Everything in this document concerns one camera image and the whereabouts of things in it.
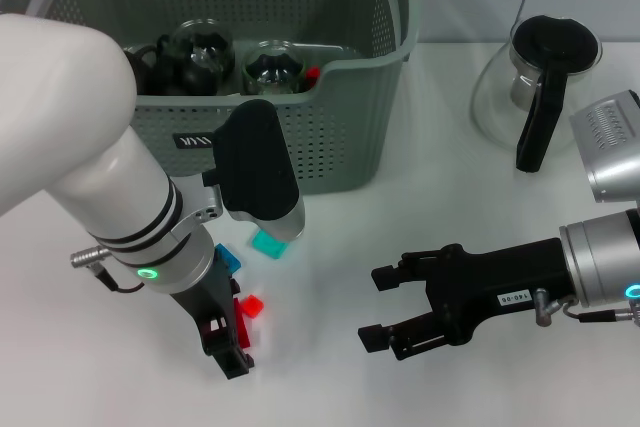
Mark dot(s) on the dark clay teapot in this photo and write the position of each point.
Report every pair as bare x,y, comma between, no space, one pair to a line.
141,78

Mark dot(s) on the teal square toy block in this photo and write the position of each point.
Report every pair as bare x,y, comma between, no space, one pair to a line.
267,246

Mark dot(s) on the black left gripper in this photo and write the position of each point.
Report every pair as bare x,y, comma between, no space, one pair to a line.
212,297

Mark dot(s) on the small red toy block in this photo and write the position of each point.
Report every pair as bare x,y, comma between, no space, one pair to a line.
313,74
251,307

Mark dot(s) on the left wrist camera housing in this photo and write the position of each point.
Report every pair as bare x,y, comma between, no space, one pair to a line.
255,167

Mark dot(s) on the grey-green perforated storage bin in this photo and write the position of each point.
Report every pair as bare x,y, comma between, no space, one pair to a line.
340,137

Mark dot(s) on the dark red long toy block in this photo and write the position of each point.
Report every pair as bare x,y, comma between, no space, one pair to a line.
244,332

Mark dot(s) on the blue square toy block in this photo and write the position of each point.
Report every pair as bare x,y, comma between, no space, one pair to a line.
230,258

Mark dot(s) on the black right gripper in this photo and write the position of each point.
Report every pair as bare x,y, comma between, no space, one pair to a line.
490,282

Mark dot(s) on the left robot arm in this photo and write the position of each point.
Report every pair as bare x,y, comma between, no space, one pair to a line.
75,122

